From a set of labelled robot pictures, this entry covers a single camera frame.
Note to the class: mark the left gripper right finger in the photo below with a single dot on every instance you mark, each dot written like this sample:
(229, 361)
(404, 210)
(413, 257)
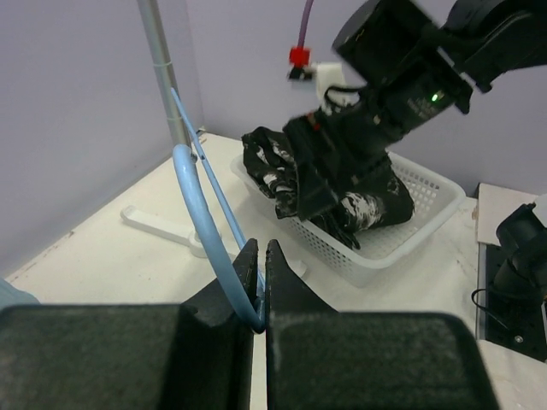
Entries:
(320, 358)

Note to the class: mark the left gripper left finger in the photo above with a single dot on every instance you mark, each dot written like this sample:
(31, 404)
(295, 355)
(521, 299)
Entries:
(192, 355)

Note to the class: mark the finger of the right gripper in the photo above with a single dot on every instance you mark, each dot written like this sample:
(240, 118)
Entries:
(317, 188)

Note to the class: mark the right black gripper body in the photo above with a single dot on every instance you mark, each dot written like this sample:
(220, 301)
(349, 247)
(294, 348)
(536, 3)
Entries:
(357, 136)

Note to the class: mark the black white patterned trousers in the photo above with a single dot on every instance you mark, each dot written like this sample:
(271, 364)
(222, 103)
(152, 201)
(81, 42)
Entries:
(379, 200)

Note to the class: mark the blue wire trouser hanger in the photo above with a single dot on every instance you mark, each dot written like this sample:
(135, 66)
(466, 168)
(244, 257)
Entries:
(184, 160)

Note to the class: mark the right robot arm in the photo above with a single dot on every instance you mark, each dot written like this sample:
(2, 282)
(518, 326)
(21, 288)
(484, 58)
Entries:
(413, 70)

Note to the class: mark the light blue folded trousers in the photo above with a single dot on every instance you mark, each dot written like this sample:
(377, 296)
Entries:
(11, 296)

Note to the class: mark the clear plastic basket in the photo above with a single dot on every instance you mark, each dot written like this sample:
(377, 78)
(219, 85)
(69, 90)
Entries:
(436, 199)

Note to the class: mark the white metal clothes rack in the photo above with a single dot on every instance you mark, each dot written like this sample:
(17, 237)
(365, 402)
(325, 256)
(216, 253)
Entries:
(181, 131)

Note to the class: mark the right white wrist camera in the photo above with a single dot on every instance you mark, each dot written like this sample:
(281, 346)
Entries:
(327, 80)

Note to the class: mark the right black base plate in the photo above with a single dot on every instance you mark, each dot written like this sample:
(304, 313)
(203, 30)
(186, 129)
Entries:
(515, 325)

